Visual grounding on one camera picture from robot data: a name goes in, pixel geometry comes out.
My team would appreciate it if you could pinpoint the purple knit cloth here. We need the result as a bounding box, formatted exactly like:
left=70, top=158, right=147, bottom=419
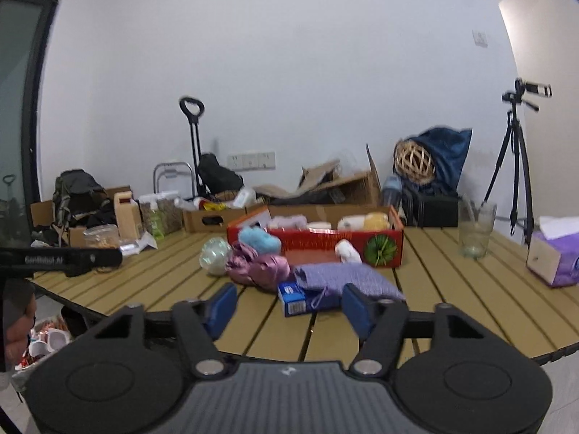
left=293, top=263, right=405, bottom=301

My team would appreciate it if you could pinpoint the small white plush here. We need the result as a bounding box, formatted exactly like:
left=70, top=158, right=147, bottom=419
left=335, top=239, right=362, bottom=264

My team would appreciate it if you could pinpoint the blue tissue pack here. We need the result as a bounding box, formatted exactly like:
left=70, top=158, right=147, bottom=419
left=278, top=282, right=342, bottom=318

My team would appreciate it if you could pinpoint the light blue monster plush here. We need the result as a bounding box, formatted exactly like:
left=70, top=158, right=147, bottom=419
left=238, top=227, right=282, bottom=255

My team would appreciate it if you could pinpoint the yellow white hamster plush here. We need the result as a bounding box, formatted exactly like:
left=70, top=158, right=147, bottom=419
left=337, top=212, right=390, bottom=231

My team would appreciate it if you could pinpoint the lavender towel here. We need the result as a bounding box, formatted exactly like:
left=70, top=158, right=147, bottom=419
left=267, top=214, right=308, bottom=229

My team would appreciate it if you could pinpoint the person's left hand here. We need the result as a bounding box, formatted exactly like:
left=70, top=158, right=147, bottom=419
left=2, top=278, right=36, bottom=369

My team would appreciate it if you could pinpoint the iridescent clear ball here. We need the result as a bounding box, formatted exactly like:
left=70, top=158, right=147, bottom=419
left=199, top=237, right=232, bottom=276

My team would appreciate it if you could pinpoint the left floor cardboard box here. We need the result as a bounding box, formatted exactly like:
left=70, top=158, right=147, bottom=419
left=29, top=184, right=131, bottom=247

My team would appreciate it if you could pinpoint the clear plastic storage bin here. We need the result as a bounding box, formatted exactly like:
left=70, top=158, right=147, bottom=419
left=16, top=315, right=73, bottom=370

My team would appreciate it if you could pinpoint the dark backpack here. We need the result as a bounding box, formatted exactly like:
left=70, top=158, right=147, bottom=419
left=52, top=170, right=116, bottom=231

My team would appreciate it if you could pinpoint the small brown cardboard tray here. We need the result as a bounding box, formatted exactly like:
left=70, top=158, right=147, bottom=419
left=182, top=208, right=248, bottom=233

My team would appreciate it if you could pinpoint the glass jar with snacks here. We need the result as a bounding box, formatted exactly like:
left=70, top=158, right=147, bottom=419
left=84, top=224, right=121, bottom=249

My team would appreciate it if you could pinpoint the red pumpkin cardboard box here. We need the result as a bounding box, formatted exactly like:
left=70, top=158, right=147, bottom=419
left=227, top=205, right=404, bottom=268

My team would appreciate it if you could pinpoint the clear lidded container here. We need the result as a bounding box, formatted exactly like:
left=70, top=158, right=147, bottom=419
left=138, top=191, right=182, bottom=239

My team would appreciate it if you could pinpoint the blue water bottle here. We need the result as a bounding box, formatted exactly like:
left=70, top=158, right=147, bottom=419
left=382, top=174, right=402, bottom=213

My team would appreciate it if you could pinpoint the large open cardboard box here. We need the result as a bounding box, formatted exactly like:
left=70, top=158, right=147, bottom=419
left=252, top=146, right=381, bottom=206

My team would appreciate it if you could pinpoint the clear drinking glass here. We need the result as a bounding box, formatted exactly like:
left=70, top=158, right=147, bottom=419
left=458, top=198, right=496, bottom=259

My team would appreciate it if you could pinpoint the wicker rattan ball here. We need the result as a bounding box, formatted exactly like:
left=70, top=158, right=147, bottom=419
left=393, top=140, right=436, bottom=185

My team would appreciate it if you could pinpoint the dark blue fabric bag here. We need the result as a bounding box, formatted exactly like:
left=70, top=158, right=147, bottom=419
left=393, top=127, right=472, bottom=197

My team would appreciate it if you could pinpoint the purple tissue box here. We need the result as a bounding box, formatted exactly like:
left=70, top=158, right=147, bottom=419
left=526, top=216, right=579, bottom=288

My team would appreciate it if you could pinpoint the wall socket strip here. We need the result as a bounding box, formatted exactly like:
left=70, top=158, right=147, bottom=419
left=227, top=151, right=276, bottom=171

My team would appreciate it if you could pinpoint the black luggage trolley handle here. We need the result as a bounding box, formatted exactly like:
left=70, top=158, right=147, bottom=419
left=179, top=96, right=207, bottom=197

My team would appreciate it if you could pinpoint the black camera tripod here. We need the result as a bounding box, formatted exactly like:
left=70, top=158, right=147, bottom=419
left=482, top=77, right=553, bottom=246

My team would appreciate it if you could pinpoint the wall light switch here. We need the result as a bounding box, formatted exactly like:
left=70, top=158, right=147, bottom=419
left=472, top=30, right=488, bottom=48

